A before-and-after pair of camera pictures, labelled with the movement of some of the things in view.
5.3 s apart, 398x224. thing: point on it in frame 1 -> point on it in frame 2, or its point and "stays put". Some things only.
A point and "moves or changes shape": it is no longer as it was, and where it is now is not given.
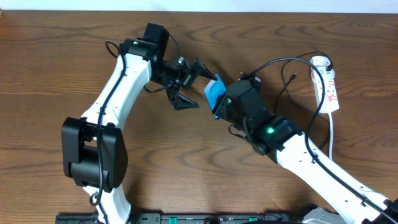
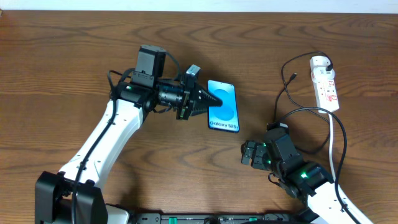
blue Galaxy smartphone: x=214 y=91 moves or changes shape
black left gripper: x=181 y=80 -> x=187 y=102
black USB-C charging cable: x=285 y=86 stays put
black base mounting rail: x=176 y=218 stays put
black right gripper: x=222 y=106 -> x=252 y=154
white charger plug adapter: x=321 y=62 stays put
